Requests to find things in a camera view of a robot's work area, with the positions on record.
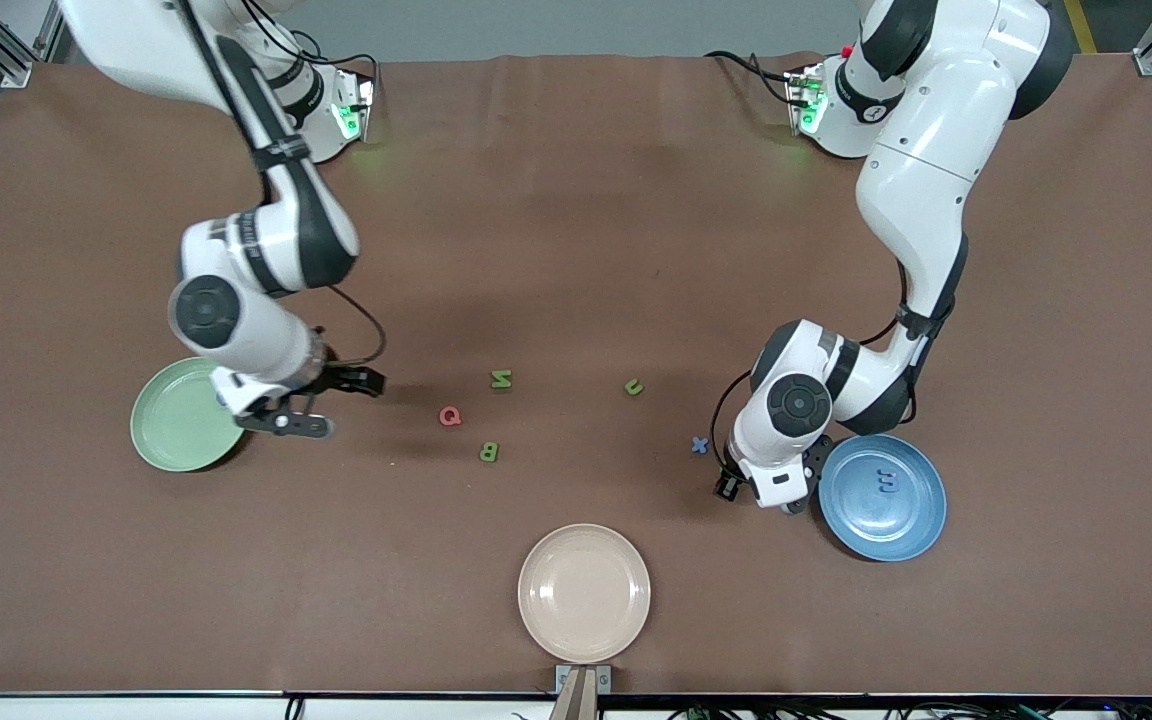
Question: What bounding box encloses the blue plate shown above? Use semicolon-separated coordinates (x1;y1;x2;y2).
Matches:
817;432;948;563

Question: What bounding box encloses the light green plate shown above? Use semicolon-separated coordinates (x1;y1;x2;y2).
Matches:
129;357;249;474

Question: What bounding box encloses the beige plate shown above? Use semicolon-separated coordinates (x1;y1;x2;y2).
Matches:
517;523;653;665

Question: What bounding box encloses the brown table cover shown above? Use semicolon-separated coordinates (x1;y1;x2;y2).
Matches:
0;52;1152;698

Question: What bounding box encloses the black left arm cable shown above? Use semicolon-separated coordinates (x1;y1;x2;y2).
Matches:
714;255;942;481

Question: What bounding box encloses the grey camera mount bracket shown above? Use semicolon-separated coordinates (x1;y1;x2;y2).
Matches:
548;664;613;720

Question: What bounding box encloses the white table edge rail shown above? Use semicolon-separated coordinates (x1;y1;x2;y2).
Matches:
0;692;1152;720

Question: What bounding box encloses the black base cable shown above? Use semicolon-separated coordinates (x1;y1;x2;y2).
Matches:
236;0;382;93
703;48;799;107

